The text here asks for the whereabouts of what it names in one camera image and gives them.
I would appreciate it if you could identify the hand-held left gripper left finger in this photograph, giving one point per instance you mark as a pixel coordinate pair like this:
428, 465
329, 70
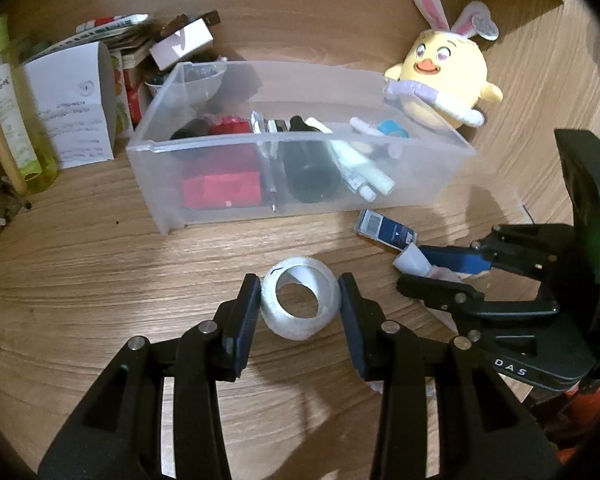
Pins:
245, 320

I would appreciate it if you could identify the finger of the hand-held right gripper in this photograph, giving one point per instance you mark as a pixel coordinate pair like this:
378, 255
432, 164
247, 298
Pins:
440, 292
455, 259

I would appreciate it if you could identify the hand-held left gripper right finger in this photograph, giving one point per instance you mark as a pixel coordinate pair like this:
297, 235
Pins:
352, 325

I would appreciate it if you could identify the translucent tape roll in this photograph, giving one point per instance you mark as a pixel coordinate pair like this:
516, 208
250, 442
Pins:
325, 285

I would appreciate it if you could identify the clear plastic bin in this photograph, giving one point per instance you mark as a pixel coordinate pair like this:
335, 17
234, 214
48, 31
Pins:
430, 170

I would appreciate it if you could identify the red box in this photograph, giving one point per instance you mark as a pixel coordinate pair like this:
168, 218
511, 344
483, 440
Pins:
220, 190

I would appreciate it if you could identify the blue box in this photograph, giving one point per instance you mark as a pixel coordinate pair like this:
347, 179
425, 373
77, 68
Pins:
385, 230

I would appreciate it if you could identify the white tubes in bin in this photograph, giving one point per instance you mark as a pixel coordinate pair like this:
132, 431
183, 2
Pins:
360, 170

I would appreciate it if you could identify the person's orange clothing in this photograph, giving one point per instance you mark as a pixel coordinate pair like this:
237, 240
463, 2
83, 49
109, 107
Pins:
585, 420

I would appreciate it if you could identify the silver pen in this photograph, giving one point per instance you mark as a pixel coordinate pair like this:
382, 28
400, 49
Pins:
271, 175

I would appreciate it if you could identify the small white tube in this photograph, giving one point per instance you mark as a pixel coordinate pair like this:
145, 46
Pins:
365, 127

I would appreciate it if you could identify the black bottle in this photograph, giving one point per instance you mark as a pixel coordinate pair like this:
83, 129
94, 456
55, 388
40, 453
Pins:
310, 170

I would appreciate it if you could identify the yellow chick plush toy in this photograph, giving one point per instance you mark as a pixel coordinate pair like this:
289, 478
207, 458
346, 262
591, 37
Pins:
445, 80

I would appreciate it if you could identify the foil packet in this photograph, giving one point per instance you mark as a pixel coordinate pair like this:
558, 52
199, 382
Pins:
267, 125

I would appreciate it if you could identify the clear plastic cup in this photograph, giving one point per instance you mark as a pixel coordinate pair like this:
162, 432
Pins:
205, 80

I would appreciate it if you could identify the red printed carton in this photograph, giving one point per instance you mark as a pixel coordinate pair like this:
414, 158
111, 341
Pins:
130, 95

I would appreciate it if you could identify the white printed carton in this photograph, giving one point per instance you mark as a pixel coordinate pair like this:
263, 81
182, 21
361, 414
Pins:
75, 125

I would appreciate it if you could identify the small cardboard box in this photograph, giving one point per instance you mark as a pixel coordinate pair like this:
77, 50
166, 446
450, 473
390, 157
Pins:
180, 42

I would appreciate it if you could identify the pile of paper packets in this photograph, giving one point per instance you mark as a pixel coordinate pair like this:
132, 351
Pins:
125, 40

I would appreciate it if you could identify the yellow-green bottle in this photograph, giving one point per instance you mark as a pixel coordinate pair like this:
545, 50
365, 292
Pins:
10, 110

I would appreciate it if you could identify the red and white tube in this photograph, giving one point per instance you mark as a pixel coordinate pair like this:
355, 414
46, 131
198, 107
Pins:
92, 23

